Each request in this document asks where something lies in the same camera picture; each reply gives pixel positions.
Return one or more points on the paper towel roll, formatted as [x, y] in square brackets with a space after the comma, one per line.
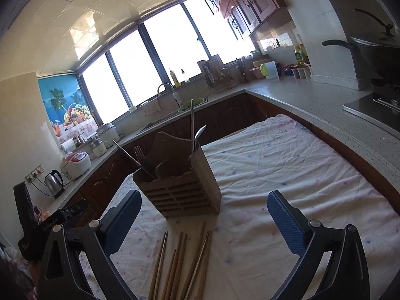
[67, 146]

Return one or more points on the yellow dish soap bottle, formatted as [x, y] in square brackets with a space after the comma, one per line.
[176, 81]

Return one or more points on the pile of wooden chopsticks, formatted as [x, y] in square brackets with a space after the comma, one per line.
[200, 262]

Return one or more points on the gas stove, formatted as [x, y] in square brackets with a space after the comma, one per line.
[368, 109]

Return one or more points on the tangerine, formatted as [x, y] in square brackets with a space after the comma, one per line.
[45, 214]

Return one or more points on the hanging dish cloth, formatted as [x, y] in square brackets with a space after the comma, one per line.
[151, 107]

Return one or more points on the large white rice cooker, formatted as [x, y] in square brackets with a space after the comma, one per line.
[107, 134]

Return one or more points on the small white cooker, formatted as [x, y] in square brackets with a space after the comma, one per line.
[98, 151]

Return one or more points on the metal fork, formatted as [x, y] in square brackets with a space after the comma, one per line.
[140, 154]

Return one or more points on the wall power outlet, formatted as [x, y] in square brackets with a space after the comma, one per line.
[34, 175]

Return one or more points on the metal spoon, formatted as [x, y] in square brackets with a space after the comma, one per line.
[200, 130]

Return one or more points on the wooden cabinets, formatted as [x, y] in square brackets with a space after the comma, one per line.
[103, 175]
[250, 3]

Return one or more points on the wooden upper cabinets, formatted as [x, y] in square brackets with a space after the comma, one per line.
[250, 3]

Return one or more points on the kitchen sink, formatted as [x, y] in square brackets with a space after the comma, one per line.
[157, 120]

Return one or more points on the metal dish rack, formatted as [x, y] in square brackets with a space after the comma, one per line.
[218, 84]

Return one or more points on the yellow oil bottle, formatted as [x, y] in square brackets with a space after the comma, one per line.
[301, 56]

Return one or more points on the black wok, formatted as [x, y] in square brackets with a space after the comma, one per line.
[375, 59]

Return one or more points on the wooden cutting board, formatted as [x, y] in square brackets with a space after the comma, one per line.
[215, 64]

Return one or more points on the seasoning jar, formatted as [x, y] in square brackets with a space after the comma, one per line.
[295, 72]
[301, 73]
[307, 73]

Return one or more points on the speckled kitchen counter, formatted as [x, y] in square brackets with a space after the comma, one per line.
[312, 100]

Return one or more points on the white jug with green lid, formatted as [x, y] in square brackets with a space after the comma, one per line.
[270, 70]

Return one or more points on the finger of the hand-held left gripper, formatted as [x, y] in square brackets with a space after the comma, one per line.
[75, 208]

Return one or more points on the person's left forearm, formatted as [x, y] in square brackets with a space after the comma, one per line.
[15, 275]

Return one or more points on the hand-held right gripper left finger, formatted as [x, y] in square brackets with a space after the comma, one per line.
[125, 218]

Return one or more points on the metal chopstick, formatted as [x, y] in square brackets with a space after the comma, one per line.
[192, 125]

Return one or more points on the white printed tablecloth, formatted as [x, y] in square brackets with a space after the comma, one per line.
[265, 168]

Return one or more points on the wooden utensil holder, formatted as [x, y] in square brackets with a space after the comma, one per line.
[184, 193]

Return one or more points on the small white cup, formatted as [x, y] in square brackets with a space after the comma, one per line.
[133, 108]

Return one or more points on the beach and fruit wall poster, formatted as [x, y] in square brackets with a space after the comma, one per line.
[59, 100]

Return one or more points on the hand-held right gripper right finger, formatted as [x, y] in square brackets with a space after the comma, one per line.
[286, 222]

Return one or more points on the steel electric kettle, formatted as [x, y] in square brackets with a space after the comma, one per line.
[54, 184]

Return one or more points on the wooden lower cabinets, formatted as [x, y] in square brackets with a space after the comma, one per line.
[103, 175]

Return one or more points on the green colander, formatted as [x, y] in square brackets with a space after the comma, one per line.
[184, 108]

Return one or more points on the white and red rice cooker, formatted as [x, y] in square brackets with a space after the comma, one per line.
[76, 164]

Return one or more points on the large kitchen window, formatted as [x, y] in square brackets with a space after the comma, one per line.
[168, 53]

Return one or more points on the kitchen faucet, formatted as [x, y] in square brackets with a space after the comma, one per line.
[176, 97]

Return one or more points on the small steel pot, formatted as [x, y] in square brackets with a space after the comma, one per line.
[78, 140]

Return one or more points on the pink basin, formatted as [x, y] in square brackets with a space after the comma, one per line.
[256, 73]

